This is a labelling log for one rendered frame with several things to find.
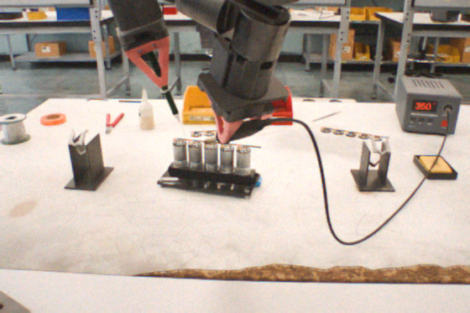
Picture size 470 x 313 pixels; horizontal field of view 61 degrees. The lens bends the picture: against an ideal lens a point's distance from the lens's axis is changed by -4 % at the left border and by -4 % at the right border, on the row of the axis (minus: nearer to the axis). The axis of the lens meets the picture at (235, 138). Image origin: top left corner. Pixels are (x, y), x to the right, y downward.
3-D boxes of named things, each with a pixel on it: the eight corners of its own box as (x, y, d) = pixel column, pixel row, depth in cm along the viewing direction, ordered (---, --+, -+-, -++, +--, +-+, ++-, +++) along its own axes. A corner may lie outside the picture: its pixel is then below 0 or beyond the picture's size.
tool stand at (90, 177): (75, 200, 73) (47, 171, 63) (89, 152, 78) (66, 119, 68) (105, 202, 72) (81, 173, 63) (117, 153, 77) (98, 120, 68)
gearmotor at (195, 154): (201, 174, 71) (199, 147, 69) (187, 173, 71) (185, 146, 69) (205, 169, 73) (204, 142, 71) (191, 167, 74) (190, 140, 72)
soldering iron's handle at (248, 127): (217, 146, 59) (263, 133, 48) (213, 129, 59) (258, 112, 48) (232, 143, 60) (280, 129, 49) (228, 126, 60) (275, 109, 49)
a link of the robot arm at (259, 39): (211, 48, 47) (222, -7, 42) (237, 31, 51) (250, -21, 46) (261, 76, 46) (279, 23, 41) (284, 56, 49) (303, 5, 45)
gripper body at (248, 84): (194, 86, 52) (203, 36, 47) (261, 74, 57) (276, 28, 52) (216, 121, 49) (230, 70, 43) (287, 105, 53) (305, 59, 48)
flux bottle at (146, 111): (148, 123, 97) (145, 82, 93) (157, 127, 95) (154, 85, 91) (137, 127, 95) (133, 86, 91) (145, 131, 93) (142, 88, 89)
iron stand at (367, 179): (353, 201, 72) (367, 176, 63) (348, 159, 76) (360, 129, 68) (387, 202, 71) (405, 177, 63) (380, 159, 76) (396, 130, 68)
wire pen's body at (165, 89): (170, 113, 67) (143, 50, 62) (180, 109, 67) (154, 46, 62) (171, 117, 65) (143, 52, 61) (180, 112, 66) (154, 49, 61)
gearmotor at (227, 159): (232, 179, 70) (232, 151, 68) (218, 177, 70) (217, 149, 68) (236, 172, 72) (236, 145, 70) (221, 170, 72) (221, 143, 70)
